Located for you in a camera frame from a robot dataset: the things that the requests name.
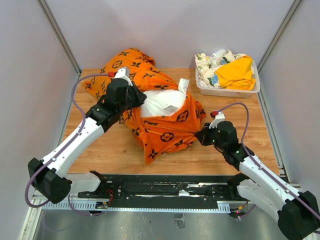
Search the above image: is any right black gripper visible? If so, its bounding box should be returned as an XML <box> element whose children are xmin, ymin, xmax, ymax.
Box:
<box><xmin>195</xmin><ymin>121</ymin><xmax>227</xmax><ymax>151</ymax></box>

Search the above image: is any white pillow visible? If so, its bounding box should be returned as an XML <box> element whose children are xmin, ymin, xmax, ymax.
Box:
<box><xmin>140</xmin><ymin>78</ymin><xmax>190</xmax><ymax>118</ymax></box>

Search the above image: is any orange patterned pillowcase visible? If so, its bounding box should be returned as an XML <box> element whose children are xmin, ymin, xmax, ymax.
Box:
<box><xmin>83</xmin><ymin>48</ymin><xmax>206</xmax><ymax>165</ymax></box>

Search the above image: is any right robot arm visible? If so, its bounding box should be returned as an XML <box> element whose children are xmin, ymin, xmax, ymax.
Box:
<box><xmin>195</xmin><ymin>121</ymin><xmax>320</xmax><ymax>240</ymax></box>

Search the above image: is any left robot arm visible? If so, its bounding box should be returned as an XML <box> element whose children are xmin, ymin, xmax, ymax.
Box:
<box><xmin>25</xmin><ymin>77</ymin><xmax>147</xmax><ymax>204</ymax></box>

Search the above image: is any white plastic basket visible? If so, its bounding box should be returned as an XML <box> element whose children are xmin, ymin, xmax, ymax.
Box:
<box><xmin>195</xmin><ymin>59</ymin><xmax>261</xmax><ymax>98</ymax></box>

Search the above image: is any white printed cloth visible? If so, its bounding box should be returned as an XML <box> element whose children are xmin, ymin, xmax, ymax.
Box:
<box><xmin>194</xmin><ymin>49</ymin><xmax>246</xmax><ymax>88</ymax></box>

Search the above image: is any yellow cloth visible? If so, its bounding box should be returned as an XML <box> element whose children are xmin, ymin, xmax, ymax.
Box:
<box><xmin>215</xmin><ymin>55</ymin><xmax>256</xmax><ymax>91</ymax></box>

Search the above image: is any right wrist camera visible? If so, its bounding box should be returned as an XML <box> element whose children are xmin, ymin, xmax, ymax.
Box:
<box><xmin>209</xmin><ymin>110</ymin><xmax>225</xmax><ymax>129</ymax></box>

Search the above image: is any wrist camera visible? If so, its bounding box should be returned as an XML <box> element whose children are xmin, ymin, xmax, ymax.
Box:
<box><xmin>209</xmin><ymin>110</ymin><xmax>225</xmax><ymax>129</ymax></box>
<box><xmin>107</xmin><ymin>67</ymin><xmax>133</xmax><ymax>88</ymax></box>

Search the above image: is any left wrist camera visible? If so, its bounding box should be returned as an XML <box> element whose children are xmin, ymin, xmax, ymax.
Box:
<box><xmin>107</xmin><ymin>67</ymin><xmax>133</xmax><ymax>88</ymax></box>

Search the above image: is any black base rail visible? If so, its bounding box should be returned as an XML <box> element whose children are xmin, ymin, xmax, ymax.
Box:
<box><xmin>77</xmin><ymin>174</ymin><xmax>247</xmax><ymax>211</ymax></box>

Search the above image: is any left aluminium frame post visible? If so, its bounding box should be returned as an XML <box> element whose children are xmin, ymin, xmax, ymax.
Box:
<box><xmin>36</xmin><ymin>0</ymin><xmax>82</xmax><ymax>75</ymax></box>

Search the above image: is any aluminium frame post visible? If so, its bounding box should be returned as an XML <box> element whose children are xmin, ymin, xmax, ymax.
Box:
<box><xmin>36</xmin><ymin>0</ymin><xmax>82</xmax><ymax>75</ymax></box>
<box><xmin>257</xmin><ymin>0</ymin><xmax>304</xmax><ymax>72</ymax></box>

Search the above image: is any white slotted cable duct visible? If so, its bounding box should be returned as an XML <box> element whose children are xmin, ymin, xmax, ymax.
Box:
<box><xmin>41</xmin><ymin>199</ymin><xmax>231</xmax><ymax>214</ymax></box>

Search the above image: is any right aluminium frame post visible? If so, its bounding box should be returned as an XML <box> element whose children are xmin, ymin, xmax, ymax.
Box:
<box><xmin>257</xmin><ymin>0</ymin><xmax>304</xmax><ymax>72</ymax></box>

